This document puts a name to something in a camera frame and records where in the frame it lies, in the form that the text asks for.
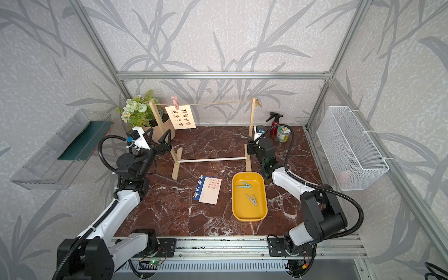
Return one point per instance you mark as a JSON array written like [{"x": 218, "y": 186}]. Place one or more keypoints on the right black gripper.
[{"x": 250, "y": 146}]

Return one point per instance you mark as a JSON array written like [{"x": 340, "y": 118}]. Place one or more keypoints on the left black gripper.
[{"x": 163, "y": 149}]

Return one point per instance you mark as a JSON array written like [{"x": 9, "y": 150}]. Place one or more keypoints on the wooden string rack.
[{"x": 177, "y": 154}]

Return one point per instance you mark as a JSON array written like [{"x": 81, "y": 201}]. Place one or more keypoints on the yellow calligraphy postcard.
[{"x": 181, "y": 117}]

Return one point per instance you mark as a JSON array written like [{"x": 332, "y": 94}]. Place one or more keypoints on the teal clothespin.
[{"x": 243, "y": 185}]

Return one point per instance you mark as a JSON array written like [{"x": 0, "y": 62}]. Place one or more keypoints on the pink clothespin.
[{"x": 175, "y": 102}]

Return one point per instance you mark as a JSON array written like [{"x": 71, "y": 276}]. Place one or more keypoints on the white clothespin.
[{"x": 252, "y": 199}]

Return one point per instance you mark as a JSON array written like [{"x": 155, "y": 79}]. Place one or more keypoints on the cream red-text postcard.
[{"x": 210, "y": 190}]

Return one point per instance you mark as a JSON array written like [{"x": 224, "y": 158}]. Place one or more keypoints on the blue calligraphy postcard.
[{"x": 201, "y": 184}]

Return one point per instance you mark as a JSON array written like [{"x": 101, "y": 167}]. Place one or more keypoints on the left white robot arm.
[{"x": 92, "y": 255}]

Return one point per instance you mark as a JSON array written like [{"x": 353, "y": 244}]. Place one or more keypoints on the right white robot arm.
[{"x": 322, "y": 213}]

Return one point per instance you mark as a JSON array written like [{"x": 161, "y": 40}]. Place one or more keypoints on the red spray bottle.
[{"x": 275, "y": 117}]

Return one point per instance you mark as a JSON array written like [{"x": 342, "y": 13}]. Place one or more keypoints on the potted flower plant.
[{"x": 137, "y": 113}]

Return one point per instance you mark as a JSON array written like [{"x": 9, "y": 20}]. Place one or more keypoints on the green-lidded tin can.
[{"x": 283, "y": 134}]

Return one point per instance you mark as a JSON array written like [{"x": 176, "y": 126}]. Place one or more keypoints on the yellow plastic tray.
[{"x": 249, "y": 201}]

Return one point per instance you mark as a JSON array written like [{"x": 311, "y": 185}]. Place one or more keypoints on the green mat in shelf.
[{"x": 86, "y": 142}]

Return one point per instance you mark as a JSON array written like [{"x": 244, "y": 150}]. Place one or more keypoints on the circuit board with LED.
[{"x": 150, "y": 264}]

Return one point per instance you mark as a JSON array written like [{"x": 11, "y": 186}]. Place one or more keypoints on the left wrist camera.
[{"x": 136, "y": 140}]

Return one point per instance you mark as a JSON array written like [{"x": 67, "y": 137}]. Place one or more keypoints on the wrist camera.
[
  {"x": 258, "y": 131},
  {"x": 136, "y": 140}
]

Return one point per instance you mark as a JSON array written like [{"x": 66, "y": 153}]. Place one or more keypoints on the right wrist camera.
[{"x": 258, "y": 131}]

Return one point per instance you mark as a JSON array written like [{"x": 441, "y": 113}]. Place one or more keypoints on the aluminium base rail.
[{"x": 254, "y": 248}]

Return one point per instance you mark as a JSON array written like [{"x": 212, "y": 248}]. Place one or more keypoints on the white wire basket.
[{"x": 355, "y": 160}]

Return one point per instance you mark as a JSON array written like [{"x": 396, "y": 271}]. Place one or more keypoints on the clear plastic wall shelf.
[{"x": 44, "y": 171}]

